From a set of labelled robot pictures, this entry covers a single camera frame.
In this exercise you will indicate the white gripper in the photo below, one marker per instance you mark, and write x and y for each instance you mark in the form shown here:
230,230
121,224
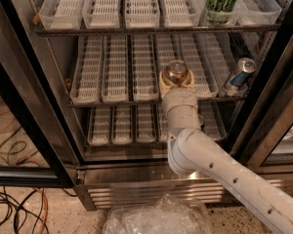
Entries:
179,98

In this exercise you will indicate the orange soda can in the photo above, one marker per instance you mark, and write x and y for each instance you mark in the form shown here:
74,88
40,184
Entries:
176,71

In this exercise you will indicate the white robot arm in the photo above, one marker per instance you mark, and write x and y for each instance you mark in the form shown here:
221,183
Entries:
190,150

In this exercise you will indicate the blue can middle shelf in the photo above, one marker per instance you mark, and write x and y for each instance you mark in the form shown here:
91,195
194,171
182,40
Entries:
245,67

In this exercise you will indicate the green tall can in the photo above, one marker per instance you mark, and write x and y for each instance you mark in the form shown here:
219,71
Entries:
220,11

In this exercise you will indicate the right fridge glass door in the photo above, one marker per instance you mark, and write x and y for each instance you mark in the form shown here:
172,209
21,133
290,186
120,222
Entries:
257,137

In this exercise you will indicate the steel fridge bottom grille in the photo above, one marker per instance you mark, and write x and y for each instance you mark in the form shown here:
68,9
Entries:
106,186

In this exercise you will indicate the black fridge door left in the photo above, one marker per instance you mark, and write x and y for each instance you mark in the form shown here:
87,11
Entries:
33,72

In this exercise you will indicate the clear plastic bag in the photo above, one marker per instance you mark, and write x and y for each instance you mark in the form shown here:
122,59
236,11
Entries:
168,215

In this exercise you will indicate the middle wire shelf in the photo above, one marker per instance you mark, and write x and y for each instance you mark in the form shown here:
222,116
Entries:
121,68

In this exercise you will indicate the wire shelf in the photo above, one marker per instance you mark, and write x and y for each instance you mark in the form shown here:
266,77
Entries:
41,31
121,68
144,123

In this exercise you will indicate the bottom wire shelf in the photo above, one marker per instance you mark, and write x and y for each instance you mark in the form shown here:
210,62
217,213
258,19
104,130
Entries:
144,123

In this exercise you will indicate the top wire shelf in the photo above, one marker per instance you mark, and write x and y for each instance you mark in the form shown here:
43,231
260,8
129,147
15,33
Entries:
41,31

